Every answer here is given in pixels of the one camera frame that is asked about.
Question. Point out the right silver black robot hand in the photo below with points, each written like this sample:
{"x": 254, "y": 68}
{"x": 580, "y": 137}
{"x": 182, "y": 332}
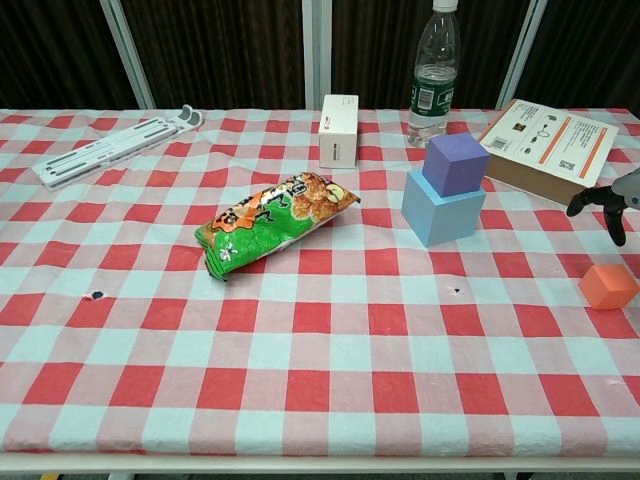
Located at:
{"x": 627, "y": 192}

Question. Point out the small orange cube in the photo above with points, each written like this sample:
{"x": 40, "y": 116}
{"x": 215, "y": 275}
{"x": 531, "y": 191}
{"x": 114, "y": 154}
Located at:
{"x": 607, "y": 287}

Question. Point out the purple cube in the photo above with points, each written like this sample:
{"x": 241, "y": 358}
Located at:
{"x": 457, "y": 165}

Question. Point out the flat white orange product box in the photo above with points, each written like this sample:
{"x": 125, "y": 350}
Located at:
{"x": 545, "y": 145}

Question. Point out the large light blue cube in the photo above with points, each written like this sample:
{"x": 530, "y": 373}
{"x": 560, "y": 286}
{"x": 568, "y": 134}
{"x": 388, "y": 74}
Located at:
{"x": 445, "y": 217}

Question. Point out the clear plastic water bottle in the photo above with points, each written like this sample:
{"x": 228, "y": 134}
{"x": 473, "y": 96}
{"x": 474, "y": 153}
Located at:
{"x": 434, "y": 85}

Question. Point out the small white carton box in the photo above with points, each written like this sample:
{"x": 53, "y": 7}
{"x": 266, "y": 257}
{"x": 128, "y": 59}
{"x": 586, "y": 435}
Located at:
{"x": 338, "y": 132}

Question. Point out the green orange snack bag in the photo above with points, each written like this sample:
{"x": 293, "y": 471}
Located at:
{"x": 270, "y": 220}

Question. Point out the red white checkered tablecloth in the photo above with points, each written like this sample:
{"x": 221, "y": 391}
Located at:
{"x": 300, "y": 360}

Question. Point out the white folding laptop stand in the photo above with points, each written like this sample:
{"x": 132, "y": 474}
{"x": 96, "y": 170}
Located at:
{"x": 110, "y": 150}

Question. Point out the white aluminium partition post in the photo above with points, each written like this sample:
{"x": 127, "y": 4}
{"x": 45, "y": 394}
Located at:
{"x": 522, "y": 50}
{"x": 316, "y": 50}
{"x": 130, "y": 55}

